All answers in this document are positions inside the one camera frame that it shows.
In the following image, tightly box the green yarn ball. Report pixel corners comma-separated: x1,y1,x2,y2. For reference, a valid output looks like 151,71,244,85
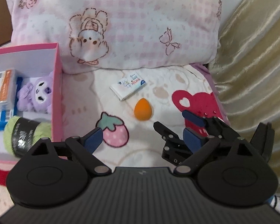
3,116,52,158

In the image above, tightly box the blue wet wipes pack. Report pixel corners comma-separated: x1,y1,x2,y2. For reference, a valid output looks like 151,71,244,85
0,77,23,131

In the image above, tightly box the white tissue packet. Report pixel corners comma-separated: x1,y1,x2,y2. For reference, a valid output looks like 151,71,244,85
110,72,147,101

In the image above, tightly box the purple plush toy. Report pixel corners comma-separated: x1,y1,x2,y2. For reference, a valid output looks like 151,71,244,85
17,72,53,114

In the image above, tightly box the gold satin curtain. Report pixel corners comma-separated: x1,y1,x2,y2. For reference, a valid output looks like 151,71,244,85
209,0,280,197

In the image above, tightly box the pink storage box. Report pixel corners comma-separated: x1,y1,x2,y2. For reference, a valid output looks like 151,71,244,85
0,43,63,162

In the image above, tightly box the orange white cotton pad pack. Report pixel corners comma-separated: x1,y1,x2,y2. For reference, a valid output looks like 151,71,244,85
0,69,16,110

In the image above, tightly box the pink patterned pillow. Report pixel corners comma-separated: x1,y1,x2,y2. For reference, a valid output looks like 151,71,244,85
6,0,220,74

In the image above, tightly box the orange makeup sponge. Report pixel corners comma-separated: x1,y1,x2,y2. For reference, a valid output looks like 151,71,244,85
133,98,152,121

